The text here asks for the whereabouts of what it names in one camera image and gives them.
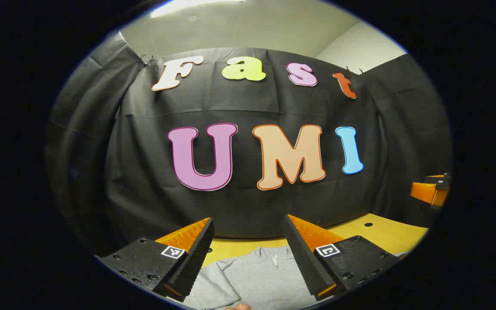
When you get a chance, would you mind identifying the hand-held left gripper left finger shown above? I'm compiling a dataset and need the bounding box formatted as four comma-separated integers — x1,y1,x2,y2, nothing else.
95,217,215,302

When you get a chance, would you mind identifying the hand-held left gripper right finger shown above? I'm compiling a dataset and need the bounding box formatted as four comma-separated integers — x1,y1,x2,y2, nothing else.
282,214,401,301

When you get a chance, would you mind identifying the grey zip-neck sweatshirt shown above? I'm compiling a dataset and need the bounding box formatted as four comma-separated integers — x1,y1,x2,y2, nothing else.
183,245,324,310

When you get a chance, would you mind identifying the black backdrop cloth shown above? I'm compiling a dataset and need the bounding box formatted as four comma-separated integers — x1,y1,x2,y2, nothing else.
43,30,453,254

